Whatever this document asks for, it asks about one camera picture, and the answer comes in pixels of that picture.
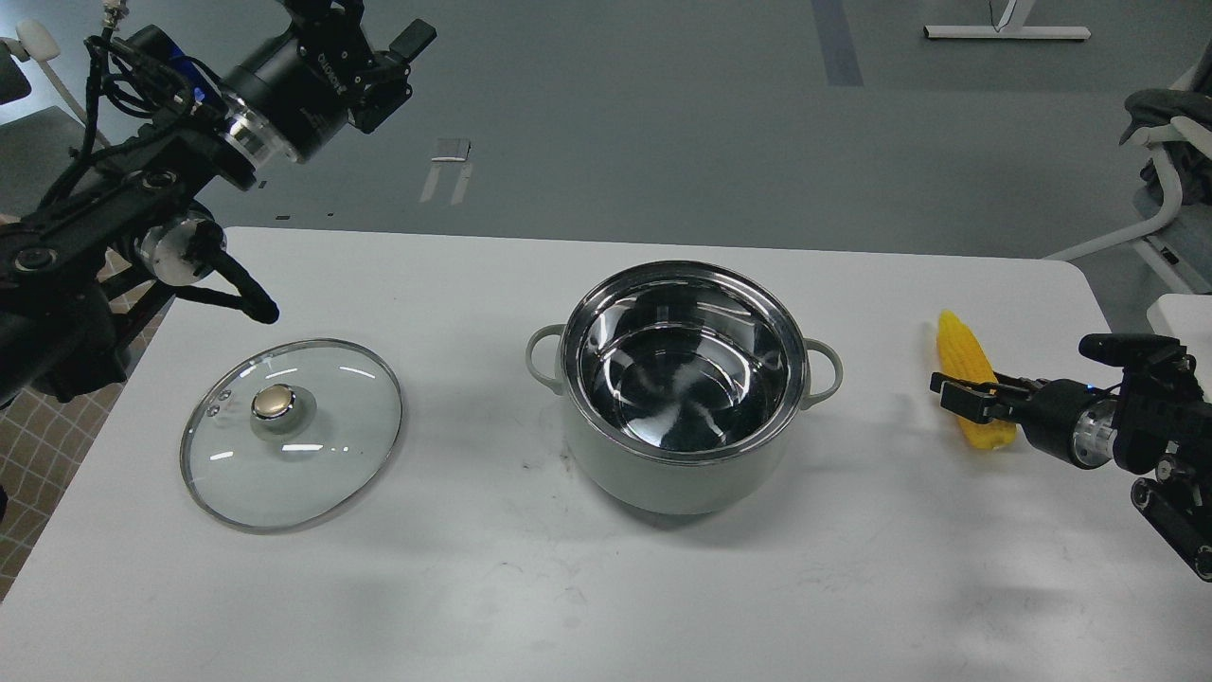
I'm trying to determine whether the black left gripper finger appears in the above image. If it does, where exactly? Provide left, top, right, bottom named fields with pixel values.
left=375, top=19, right=438, bottom=71

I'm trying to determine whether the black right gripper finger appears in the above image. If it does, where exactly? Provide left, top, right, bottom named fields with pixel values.
left=930, top=372, right=1033, bottom=399
left=941, top=392, right=1019, bottom=424

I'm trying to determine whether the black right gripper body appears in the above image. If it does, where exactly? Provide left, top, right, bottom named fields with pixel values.
left=996, top=374, right=1117, bottom=470

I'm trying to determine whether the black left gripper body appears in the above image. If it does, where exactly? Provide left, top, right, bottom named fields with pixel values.
left=224, top=1, right=412, bottom=164

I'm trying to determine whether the yellow corn cob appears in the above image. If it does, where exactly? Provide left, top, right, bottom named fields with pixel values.
left=936, top=308, right=1017, bottom=452

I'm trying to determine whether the glass lid with gold knob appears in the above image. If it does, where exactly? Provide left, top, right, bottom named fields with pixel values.
left=179, top=338, right=406, bottom=534

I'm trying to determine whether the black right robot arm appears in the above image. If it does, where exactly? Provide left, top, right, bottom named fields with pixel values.
left=930, top=333, right=1211, bottom=581

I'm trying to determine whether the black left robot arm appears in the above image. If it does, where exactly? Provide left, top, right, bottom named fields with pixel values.
left=1, top=1, right=438, bottom=405

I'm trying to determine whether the pale green steel pot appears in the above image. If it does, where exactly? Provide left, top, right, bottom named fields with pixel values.
left=525, top=260, right=845, bottom=515

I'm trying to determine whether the grey office chair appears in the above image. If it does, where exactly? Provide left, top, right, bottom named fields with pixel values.
left=0, top=21, right=105, bottom=214

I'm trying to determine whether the white table leg base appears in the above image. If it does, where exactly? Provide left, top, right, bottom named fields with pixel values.
left=922, top=1, right=1092, bottom=42

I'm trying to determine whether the beige checked cloth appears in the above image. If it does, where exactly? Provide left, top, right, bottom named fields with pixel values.
left=0, top=213, right=176, bottom=602

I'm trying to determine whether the white chair frame right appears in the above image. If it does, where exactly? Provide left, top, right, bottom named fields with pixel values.
left=1047, top=62, right=1210, bottom=294

